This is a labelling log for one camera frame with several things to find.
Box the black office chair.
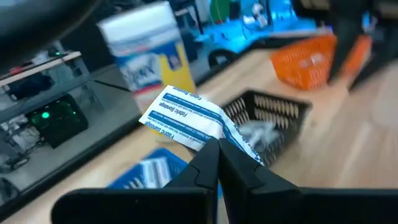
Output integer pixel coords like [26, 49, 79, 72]
[207, 48, 241, 70]

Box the black floor fan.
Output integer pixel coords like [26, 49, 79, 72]
[247, 1, 271, 29]

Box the black box green light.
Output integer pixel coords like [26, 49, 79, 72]
[26, 94, 90, 149]

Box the orange plastic basket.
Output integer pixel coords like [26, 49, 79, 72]
[269, 33, 374, 91]

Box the disinfecting wipes canister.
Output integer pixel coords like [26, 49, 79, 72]
[96, 1, 197, 144]

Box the black plastic basket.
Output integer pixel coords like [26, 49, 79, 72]
[220, 89, 312, 167]

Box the wooden shelf board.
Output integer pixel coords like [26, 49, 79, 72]
[0, 50, 82, 88]

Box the green panel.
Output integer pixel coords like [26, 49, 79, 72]
[210, 0, 233, 24]

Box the plain white gauze packet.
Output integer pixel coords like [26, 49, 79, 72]
[139, 85, 264, 166]

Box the black-print first aid packet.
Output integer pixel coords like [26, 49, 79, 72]
[238, 119, 280, 150]

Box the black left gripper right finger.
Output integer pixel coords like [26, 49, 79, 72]
[219, 138, 398, 224]

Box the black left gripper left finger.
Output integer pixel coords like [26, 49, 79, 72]
[51, 138, 220, 224]

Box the blue plastic basket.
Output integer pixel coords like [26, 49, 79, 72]
[107, 147, 223, 200]

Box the blue-striped bandage wrapper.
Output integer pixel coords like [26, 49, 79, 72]
[123, 157, 175, 190]

